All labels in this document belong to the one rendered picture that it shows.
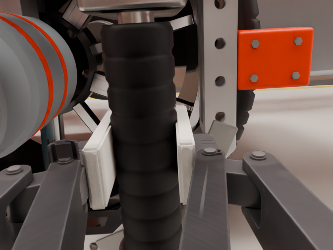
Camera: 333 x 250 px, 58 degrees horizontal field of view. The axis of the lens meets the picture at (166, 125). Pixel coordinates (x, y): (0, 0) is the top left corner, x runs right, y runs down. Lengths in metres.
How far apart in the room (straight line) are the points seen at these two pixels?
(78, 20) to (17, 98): 0.24
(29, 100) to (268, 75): 0.27
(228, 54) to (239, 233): 1.18
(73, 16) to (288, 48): 0.30
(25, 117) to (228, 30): 0.24
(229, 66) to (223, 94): 0.03
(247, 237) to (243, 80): 1.14
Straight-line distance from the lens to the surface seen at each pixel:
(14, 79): 0.27
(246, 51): 0.38
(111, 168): 0.16
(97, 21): 0.96
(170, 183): 0.16
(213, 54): 0.37
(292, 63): 0.40
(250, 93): 0.48
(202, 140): 0.15
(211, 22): 0.37
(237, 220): 1.55
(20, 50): 0.29
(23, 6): 0.41
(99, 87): 0.48
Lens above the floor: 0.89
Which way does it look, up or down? 18 degrees down
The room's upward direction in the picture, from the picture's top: 3 degrees counter-clockwise
